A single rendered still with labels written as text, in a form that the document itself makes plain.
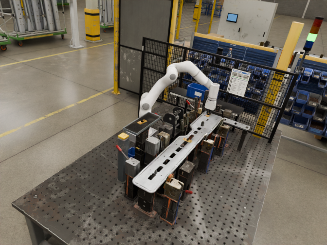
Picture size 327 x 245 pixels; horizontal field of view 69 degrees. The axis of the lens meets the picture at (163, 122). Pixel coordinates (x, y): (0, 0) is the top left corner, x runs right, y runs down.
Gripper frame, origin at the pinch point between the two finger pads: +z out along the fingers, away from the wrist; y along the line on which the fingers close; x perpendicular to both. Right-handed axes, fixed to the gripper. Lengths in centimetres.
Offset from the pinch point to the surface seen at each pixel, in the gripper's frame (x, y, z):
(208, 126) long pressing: -10.6, 5.9, 9.3
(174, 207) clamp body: -109, 22, 22
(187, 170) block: -86, 18, 6
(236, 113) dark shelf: 34.3, 21.3, 6.3
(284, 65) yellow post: 58, 50, -50
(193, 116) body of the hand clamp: -2.9, -14.5, 9.1
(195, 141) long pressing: -43.6, 6.7, 9.2
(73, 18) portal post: 347, -593, 22
